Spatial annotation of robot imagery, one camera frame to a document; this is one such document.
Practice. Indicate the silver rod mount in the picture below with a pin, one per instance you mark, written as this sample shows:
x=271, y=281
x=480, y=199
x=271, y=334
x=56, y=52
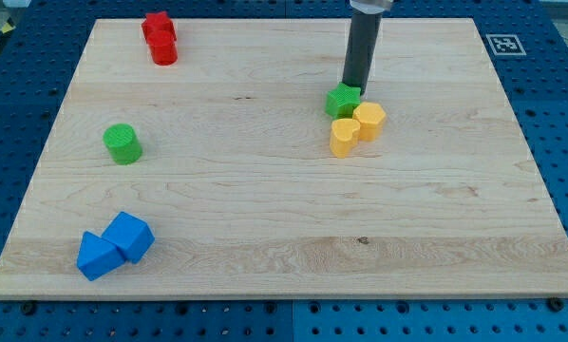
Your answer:
x=372, y=6

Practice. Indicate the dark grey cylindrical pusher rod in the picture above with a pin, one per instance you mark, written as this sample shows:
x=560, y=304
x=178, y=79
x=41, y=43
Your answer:
x=364, y=29

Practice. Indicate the green cylinder block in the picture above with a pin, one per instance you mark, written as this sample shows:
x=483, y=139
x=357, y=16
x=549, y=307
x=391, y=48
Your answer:
x=122, y=143

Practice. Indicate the green star block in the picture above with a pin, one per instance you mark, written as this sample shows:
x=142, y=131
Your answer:
x=342, y=100

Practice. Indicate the red star block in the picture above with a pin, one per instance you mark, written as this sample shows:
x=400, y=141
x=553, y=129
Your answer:
x=155, y=21

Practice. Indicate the yellow hexagon block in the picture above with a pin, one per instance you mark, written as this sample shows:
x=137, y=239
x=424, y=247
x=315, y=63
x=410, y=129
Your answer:
x=371, y=117

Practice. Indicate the yellow heart block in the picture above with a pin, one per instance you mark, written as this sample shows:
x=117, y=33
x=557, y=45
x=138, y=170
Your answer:
x=344, y=136

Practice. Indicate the white fiducial marker tag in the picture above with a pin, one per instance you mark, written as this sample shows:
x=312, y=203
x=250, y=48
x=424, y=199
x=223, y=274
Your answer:
x=505, y=44

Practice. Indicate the red cylinder block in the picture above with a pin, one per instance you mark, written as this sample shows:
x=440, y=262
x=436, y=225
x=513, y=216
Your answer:
x=162, y=47

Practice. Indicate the light wooden board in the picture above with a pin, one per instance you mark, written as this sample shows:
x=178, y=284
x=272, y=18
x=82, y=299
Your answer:
x=245, y=199

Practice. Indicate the blue cube block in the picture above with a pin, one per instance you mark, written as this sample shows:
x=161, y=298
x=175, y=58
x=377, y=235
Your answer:
x=132, y=236

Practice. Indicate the blue triangle block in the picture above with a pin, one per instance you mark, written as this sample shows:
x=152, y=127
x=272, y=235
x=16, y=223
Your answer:
x=97, y=257

